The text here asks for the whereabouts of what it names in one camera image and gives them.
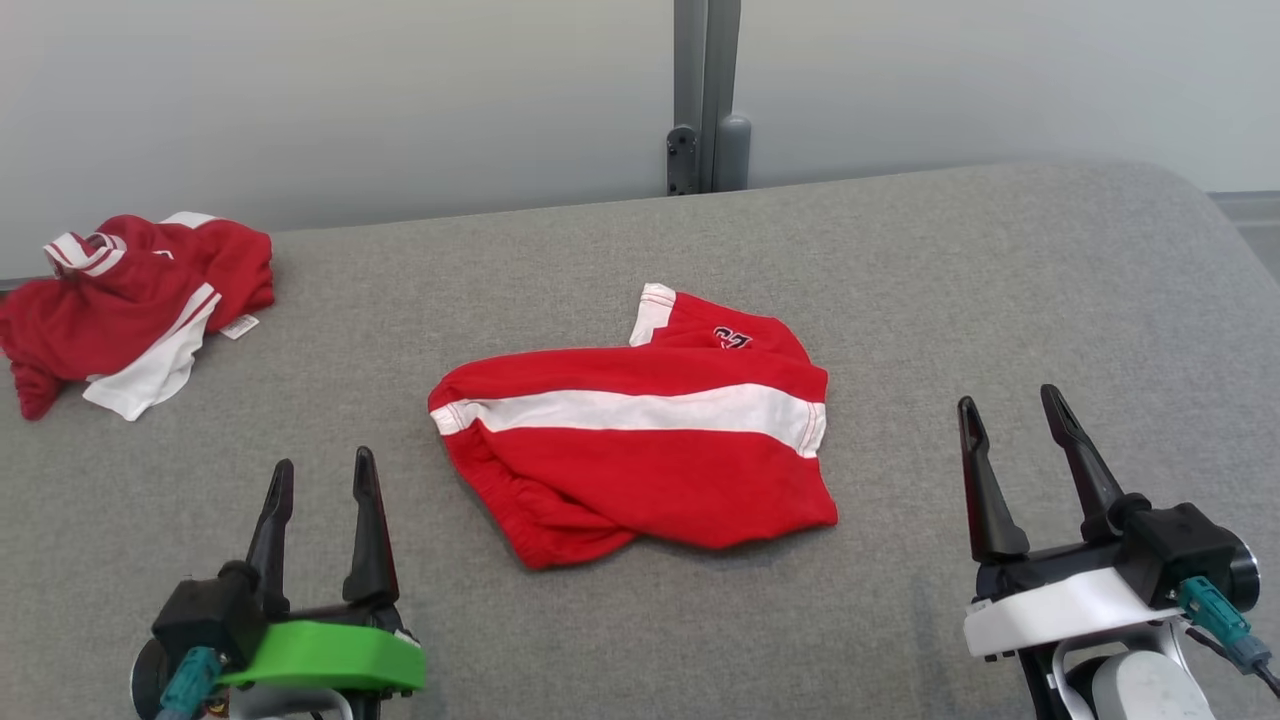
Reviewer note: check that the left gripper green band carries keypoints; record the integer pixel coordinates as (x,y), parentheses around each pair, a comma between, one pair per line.
(320,655)

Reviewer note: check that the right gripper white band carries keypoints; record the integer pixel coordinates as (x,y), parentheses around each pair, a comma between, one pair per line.
(1060,610)

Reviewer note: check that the red Bulls 23 jersey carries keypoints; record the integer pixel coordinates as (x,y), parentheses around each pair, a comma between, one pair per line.
(110,310)

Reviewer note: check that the red shorts with white stripe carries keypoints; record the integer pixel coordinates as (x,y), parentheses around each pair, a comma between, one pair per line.
(640,470)

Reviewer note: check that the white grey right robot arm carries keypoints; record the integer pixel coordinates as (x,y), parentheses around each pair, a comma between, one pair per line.
(1135,690)

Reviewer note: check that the grey rounded cylinder cover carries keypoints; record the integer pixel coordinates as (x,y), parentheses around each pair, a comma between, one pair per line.
(733,155)

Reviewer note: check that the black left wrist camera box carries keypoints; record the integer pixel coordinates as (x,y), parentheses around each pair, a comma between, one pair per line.
(205,615)

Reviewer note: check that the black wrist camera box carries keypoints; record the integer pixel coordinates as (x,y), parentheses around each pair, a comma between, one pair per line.
(205,615)
(1185,550)

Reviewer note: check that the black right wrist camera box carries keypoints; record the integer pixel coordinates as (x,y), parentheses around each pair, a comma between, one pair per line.
(1185,550)

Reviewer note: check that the grey metal hinge bracket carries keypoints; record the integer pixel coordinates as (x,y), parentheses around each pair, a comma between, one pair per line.
(682,160)

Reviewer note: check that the grey metal post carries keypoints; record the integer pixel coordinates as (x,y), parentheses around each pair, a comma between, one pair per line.
(705,60)

